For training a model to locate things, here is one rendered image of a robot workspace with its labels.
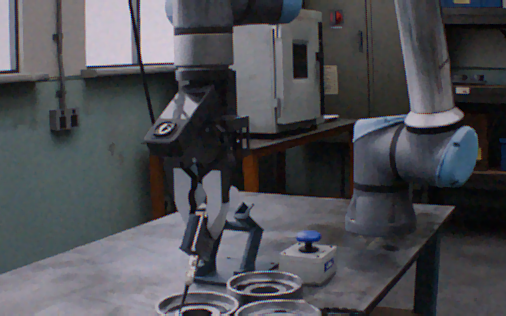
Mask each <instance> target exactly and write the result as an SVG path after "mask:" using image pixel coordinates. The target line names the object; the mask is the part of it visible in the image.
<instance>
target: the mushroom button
mask: <svg viewBox="0 0 506 316"><path fill-rule="evenodd" d="M320 239H321V234H320V233H319V232H317V231H314V230H309V231H303V232H300V233H298V234H297V236H296V240H297V241H299V242H303V243H305V249H313V243H315V241H319V240H320Z"/></svg>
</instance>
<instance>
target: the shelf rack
mask: <svg viewBox="0 0 506 316"><path fill-rule="evenodd" d="M442 12H443V19H444V23H445V28H448V29H455V28H464V29H473V28H480V29H490V28H496V29H506V7H505V8H494V7H493V8H468V9H467V8H456V9H453V8H444V9H442ZM453 92H454V102H471V103H505V104H506V86H503V85H486V86H482V87H479V86H453ZM424 185H428V199H427V203H425V204H428V205H435V201H436V185H429V184H416V183H413V193H412V203H416V204H421V197H422V192H423V188H424ZM456 188H468V189H481V190H488V189H494V190H506V172H504V170H501V163H496V162H489V165H488V169H487V171H472V173H471V176H470V177H469V179H468V180H467V181H466V182H465V183H464V184H463V185H461V186H459V187H456Z"/></svg>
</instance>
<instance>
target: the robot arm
mask: <svg viewBox="0 0 506 316"><path fill-rule="evenodd" d="M394 3H395V4H396V11H397V19H398V27H399V28H400V35H401V43H402V52H403V57H404V60H405V68H406V76H407V84H408V93H409V99H410V102H411V112H410V114H409V115H408V116H407V115H406V116H401V115H397V116H388V117H381V118H372V119H363V120H359V121H357V122H356V124H355V125H354V134H355V136H354V140H353V142H354V189H353V195H352V198H351V201H350V205H349V208H348V211H347V214H346V217H345V229H346V231H348V232H350V233H352V234H355V235H360V236H363V235H364V236H373V237H396V236H399V235H404V234H408V233H411V232H413V231H415V230H416V221H417V219H416V215H415V212H414V205H413V203H412V200H411V197H410V194H409V183H416V184H429V185H436V186H438V187H459V186H461V185H463V184H464V183H465V182H466V181H467V180H468V179H469V177H470V176H471V173H472V171H473V168H474V166H475V164H476V161H477V158H478V140H477V133H475V131H474V130H473V129H471V128H469V127H465V126H464V116H463V113H462V112H461V111H460V110H459V109H458V108H457V107H456V106H455V102H454V92H453V83H452V77H451V72H450V62H449V52H448V45H447V42H446V32H445V23H444V19H443V12H442V3H441V0H394ZM301 6H302V0H166V2H165V4H164V9H165V13H166V17H167V19H168V21H169V22H170V24H171V25H172V26H173V29H174V34H173V50H174V66H175V67H176V68H179V71H176V81H188V80H189V85H184V86H183V87H182V89H181V90H179V91H178V93H177V94H176V95H175V97H174V98H173V99H172V101H171V102H170V103H169V105H168V106H167V107H166V109H165V110H164V111H163V113H162V114H161V115H160V117H159V118H158V120H157V122H156V123H155V124H154V126H153V127H152V128H151V130H150V131H149V132H148V134H147V135H146V136H145V138H144V140H145V142H146V144H147V146H148V149H149V151H150V153H151V155H152V156H165V174H166V178H167V181H168V185H169V188H170V192H171V195H172V198H173V199H174V201H175V204H176V207H177V210H178V212H179V214H180V216H181V218H182V220H183V222H184V224H186V227H187V223H188V220H189V217H190V214H196V210H197V208H198V207H199V206H200V205H201V204H202V203H203V202H204V201H205V198H206V195H207V205H206V212H207V215H208V220H207V226H206V229H207V231H208V233H209V236H210V238H211V240H216V239H217V237H218V235H219V234H220V232H221V230H223V228H224V225H225V222H226V219H227V215H228V214H229V212H230V211H231V210H232V209H233V208H234V207H235V206H236V205H237V203H238V201H239V192H238V190H237V189H236V188H235V187H233V186H232V185H233V181H234V178H235V174H236V161H235V160H236V159H237V157H238V155H237V150H238V149H240V157H244V156H247V155H250V146H249V116H239V115H238V114H237V84H236V70H232V68H230V65H233V64H234V47H233V34H232V33H233V27H237V26H248V25H261V24H267V25H270V26H276V25H278V24H288V23H290V22H292V21H293V20H294V19H296V18H297V17H298V14H299V12H300V9H301ZM243 127H246V147H244V148H243V142H242V128H243ZM237 130H239V141H237ZM194 163H198V164H203V165H204V167H205V169H210V168H212V171H211V172H209V173H208V174H207V175H206V176H205V177H204V178H203V184H202V183H200V182H199V180H198V168H196V166H195V165H194Z"/></svg>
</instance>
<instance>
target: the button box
mask: <svg viewBox="0 0 506 316"><path fill-rule="evenodd" d="M336 256H337V247H336V246H327V245H318V244H316V245H313V249H305V244H301V243H297V244H296V245H293V246H291V247H290V248H288V249H287V250H285V251H283V252H282V253H280V254H279V272H286V273H290V274H293V275H296V276H298V277H301V278H302V280H303V284H310V285H317V286H321V285H322V284H323V283H325V282H326V281H327V280H328V279H329V278H331V277H332V276H333V275H334V274H336Z"/></svg>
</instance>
